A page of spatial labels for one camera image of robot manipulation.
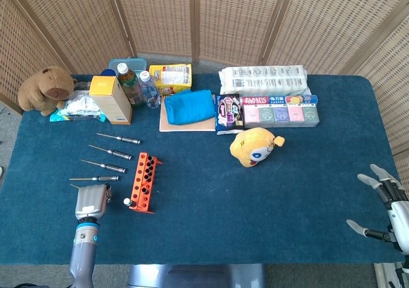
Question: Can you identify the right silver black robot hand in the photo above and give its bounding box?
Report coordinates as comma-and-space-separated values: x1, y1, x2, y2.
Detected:
346, 163, 409, 255

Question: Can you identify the orange test tube rack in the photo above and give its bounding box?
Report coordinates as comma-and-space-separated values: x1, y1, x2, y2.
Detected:
128, 152, 163, 215

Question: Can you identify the blue table cloth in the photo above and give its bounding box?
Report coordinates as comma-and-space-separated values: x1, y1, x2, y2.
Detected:
0, 73, 405, 266

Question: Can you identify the green tea bottle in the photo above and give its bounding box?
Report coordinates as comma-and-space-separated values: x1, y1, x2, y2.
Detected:
116, 63, 146, 108

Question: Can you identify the plastic food wrap box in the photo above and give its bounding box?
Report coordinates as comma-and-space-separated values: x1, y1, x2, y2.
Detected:
240, 95, 320, 107

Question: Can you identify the wet wipes pack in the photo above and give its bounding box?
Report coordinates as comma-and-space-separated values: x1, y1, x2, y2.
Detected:
49, 89, 108, 123

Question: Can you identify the yellow plush toy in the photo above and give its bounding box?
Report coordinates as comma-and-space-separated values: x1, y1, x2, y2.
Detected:
229, 127, 286, 169

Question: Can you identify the clear water bottle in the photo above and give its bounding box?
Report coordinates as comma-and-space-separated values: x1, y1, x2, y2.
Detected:
139, 70, 162, 109

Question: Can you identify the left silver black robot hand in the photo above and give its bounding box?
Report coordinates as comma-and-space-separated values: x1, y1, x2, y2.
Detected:
74, 184, 112, 220

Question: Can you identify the tall yellow cardboard box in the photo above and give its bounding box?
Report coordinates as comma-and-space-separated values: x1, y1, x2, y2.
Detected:
88, 75, 133, 125

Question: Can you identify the black handled precision screwdriver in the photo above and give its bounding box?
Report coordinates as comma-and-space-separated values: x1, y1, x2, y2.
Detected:
81, 159, 127, 174
88, 144, 133, 160
96, 133, 141, 146
68, 175, 120, 183

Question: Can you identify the brown capybara plush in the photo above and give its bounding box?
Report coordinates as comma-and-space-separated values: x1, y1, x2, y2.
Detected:
17, 66, 79, 117

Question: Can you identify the blue lidded plastic container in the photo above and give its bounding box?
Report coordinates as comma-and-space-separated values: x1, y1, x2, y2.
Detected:
107, 57, 145, 78

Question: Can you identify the white paper towel pack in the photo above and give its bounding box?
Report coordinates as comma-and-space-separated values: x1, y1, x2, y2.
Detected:
219, 64, 309, 97

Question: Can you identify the dark purple printed packet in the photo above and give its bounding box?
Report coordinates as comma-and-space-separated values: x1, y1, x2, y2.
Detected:
215, 93, 245, 135

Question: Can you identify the blue fabric pouch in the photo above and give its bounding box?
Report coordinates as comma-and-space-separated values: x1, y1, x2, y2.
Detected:
164, 89, 216, 126

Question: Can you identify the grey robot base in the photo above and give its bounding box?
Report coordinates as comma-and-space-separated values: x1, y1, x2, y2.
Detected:
127, 264, 266, 288

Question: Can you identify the yellow snack bag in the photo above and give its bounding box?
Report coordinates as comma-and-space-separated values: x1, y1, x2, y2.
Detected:
148, 63, 193, 96

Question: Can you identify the woven rattan folding screen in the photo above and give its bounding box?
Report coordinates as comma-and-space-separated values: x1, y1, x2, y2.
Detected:
0, 0, 409, 186

